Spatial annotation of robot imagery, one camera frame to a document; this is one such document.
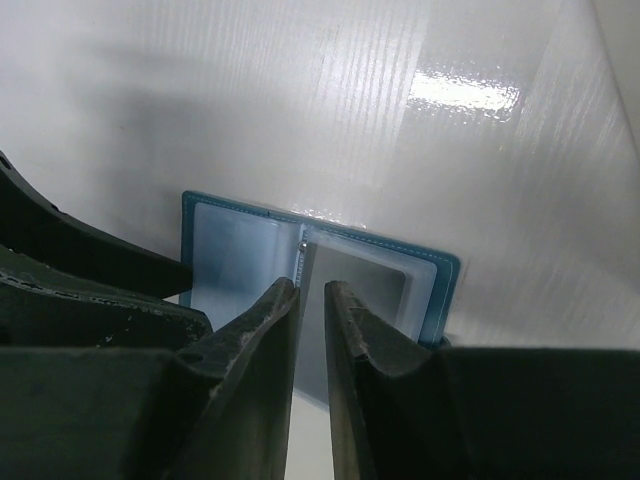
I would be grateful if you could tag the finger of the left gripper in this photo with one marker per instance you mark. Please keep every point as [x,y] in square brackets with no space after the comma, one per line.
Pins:
[41,306]
[34,226]

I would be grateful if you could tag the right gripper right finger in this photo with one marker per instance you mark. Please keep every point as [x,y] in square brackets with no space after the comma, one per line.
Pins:
[401,411]

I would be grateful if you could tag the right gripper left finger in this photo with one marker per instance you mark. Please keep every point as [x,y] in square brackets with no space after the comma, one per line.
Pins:
[217,409]

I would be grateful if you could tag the blue leather card holder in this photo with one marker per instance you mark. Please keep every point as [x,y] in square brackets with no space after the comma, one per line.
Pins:
[236,251]

